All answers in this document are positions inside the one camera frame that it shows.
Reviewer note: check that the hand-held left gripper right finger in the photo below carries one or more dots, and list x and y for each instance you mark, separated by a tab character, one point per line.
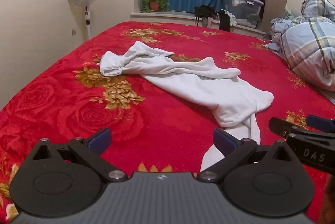
224	141

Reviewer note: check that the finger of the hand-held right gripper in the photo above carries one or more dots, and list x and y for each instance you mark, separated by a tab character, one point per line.
320	122
280	125

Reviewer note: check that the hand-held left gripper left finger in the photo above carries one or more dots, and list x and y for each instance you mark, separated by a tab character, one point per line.
99	139

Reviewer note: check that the person's right forearm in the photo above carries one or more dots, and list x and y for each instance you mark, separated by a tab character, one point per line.
330	200

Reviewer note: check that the red floral blanket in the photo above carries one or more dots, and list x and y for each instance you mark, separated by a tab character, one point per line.
78	98

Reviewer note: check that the blue plaid duvet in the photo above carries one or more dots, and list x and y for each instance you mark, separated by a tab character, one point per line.
311	40

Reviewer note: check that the light blue crumpled cloth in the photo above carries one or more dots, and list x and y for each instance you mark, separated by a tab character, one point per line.
280	26

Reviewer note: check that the green cloth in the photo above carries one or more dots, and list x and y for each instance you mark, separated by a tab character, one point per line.
289	12

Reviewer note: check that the black fabric pouch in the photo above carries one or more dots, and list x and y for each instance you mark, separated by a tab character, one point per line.
224	20

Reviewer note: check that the clear plastic storage bin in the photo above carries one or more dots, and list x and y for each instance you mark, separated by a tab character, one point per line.
242	10

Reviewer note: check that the black bag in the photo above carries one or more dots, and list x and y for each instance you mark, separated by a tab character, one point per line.
204	11

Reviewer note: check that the potted green plant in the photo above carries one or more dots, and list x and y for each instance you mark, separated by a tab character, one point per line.
154	1

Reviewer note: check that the low wall socket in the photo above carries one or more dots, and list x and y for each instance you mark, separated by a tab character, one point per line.
73	31

